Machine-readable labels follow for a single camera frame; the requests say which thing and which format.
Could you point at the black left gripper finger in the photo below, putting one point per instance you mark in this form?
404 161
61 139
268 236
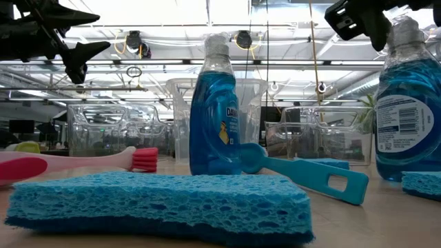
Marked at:
69 17
86 51

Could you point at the blue dish soap bottle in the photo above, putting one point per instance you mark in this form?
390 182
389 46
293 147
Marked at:
413 79
210 120

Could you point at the green dish brush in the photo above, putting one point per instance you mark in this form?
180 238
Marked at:
29 147

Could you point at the red and pink dish brush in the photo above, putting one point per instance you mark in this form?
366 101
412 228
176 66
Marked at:
69 162

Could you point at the blue sponge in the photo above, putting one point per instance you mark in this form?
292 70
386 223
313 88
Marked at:
155 203
423 184
330 163

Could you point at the tall clear plastic bin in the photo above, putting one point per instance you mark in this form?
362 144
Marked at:
255 103

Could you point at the teal dish brush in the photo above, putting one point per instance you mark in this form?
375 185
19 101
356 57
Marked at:
310 175

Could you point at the black monitor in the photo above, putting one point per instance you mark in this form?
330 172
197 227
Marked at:
20 126

